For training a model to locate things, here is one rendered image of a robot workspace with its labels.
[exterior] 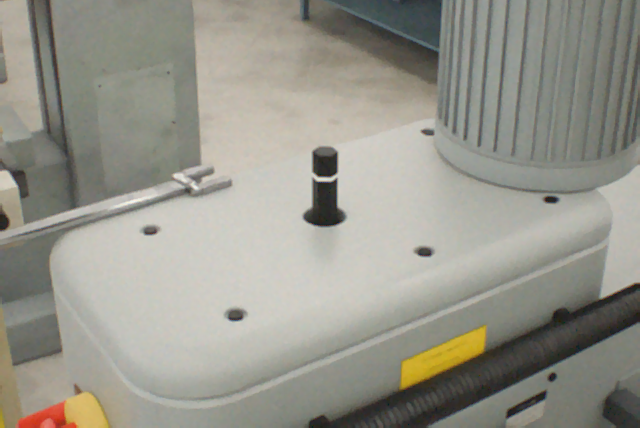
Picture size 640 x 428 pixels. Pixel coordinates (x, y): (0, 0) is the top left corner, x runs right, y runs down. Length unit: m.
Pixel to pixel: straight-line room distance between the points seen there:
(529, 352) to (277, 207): 0.25
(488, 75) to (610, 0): 0.12
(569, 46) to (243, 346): 0.37
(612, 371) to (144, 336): 0.54
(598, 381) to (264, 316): 0.45
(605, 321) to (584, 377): 0.14
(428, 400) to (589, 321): 0.18
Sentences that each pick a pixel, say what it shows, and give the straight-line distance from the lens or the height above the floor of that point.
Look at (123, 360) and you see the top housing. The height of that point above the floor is 1.87.
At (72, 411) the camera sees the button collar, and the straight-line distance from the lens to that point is 0.82.
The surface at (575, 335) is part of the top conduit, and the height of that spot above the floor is 1.80.
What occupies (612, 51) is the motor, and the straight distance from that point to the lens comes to 0.87.
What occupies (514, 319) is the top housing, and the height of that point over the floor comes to 1.82.
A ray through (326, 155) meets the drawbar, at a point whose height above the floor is 1.95.
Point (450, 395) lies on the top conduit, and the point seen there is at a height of 1.80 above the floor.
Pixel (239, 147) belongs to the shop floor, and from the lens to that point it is 5.38.
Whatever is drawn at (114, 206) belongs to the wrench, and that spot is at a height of 1.90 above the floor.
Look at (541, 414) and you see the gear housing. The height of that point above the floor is 1.67.
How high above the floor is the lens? 2.30
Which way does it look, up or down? 28 degrees down
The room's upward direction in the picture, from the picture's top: straight up
